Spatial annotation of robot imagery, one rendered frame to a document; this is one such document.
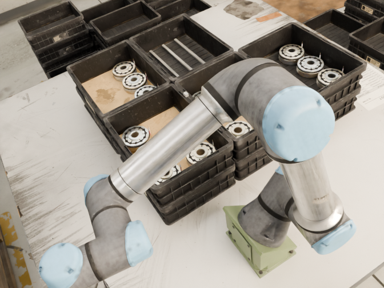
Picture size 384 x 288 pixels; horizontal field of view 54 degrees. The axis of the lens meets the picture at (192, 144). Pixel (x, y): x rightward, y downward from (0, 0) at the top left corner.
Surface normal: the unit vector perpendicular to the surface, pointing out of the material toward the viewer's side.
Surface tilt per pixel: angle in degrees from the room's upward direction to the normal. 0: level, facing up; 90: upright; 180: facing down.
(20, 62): 0
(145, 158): 31
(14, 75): 0
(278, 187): 50
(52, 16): 90
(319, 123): 77
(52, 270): 0
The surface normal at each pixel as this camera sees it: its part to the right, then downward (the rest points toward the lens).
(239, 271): -0.13, -0.66
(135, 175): -0.09, 0.07
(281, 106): -0.58, -0.40
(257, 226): -0.36, -0.13
